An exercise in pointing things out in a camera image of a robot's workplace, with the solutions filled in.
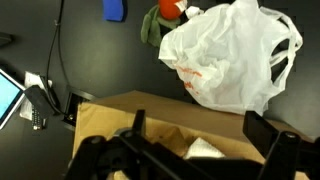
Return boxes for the black recessed power outlet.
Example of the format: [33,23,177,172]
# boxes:
[62,85,98,132]

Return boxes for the white cloth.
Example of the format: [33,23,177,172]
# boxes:
[182,136,227,160]

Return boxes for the cardboard box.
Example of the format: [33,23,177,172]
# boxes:
[71,89,313,180]

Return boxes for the red plush tomato toy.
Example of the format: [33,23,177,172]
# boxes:
[139,0,205,48]

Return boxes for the black cable adapter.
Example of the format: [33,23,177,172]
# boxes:
[24,84,56,132]

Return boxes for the tablet with white screen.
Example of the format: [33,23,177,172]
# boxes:
[0,68,27,131]

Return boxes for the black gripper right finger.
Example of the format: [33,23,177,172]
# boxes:
[242,110,280,158]

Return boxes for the white paper sheet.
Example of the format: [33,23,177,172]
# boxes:
[19,70,54,122]

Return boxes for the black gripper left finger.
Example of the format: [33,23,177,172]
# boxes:
[131,109,147,136]

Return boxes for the blue sponge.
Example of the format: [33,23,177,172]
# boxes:
[102,0,127,23]

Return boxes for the white plastic bag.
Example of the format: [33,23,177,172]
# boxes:
[158,0,304,117]

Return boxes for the black table cable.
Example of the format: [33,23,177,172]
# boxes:
[45,0,69,114]

